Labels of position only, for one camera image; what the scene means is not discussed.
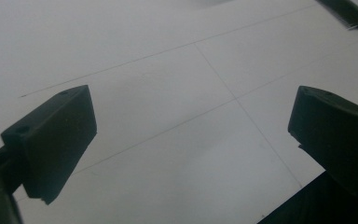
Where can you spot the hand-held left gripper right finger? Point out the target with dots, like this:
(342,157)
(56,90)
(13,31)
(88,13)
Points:
(338,137)

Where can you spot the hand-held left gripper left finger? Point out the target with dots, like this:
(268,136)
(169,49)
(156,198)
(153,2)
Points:
(56,140)

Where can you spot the black comb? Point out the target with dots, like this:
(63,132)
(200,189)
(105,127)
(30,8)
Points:
(351,14)

